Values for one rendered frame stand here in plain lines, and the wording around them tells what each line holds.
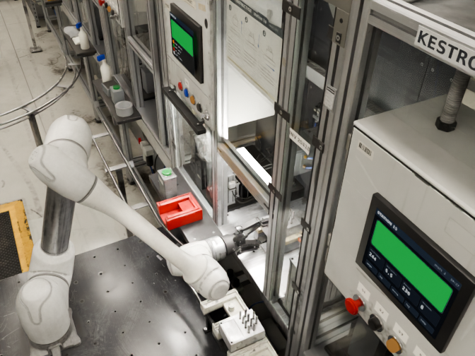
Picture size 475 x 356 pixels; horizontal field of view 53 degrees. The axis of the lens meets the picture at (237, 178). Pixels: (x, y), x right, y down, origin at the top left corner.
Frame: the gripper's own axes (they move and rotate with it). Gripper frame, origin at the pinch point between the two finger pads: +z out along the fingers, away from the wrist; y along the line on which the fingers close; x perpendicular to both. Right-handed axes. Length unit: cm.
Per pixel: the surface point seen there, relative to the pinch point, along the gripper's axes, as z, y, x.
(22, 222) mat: -91, -99, 165
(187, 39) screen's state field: -17, 66, 33
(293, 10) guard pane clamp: -14, 93, -22
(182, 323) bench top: -39, -33, -3
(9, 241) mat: -102, -99, 149
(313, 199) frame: -13, 50, -38
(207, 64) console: -14, 61, 23
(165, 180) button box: -26, 2, 43
